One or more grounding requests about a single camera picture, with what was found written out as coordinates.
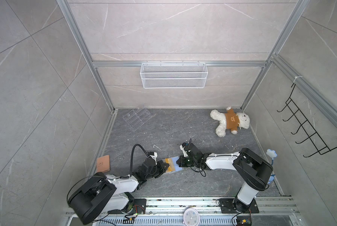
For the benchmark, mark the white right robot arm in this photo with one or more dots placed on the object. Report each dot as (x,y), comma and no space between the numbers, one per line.
(254,170)

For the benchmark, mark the black wire hook rack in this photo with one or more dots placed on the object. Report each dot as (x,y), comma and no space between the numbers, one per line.
(311,134)

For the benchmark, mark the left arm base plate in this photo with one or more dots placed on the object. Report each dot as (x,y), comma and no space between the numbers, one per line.
(136,206)

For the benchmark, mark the brown leather pouch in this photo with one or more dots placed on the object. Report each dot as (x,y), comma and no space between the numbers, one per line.
(103,164)

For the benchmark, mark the clear acrylic organizer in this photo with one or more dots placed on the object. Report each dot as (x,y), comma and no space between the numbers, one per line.
(137,117)

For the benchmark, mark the white wire mesh basket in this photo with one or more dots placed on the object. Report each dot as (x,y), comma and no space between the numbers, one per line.
(173,75)

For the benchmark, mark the white teddy bear brown sweater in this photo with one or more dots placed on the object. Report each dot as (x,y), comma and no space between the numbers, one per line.
(230,121)

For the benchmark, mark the orange credit card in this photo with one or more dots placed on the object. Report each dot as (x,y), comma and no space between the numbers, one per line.
(171,167)

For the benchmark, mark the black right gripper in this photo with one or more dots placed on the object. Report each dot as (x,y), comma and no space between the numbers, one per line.
(182,164)

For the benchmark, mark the aluminium frame post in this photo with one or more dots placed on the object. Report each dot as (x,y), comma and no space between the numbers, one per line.
(64,6)

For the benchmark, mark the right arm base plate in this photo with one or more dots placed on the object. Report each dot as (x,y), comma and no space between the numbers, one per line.
(230,206)

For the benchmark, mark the round white clock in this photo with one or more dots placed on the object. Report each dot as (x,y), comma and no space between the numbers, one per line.
(191,217)

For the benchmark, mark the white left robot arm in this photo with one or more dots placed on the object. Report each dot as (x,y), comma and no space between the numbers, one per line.
(111,193)

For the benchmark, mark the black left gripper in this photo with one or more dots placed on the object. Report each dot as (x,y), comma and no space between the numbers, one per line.
(161,164)

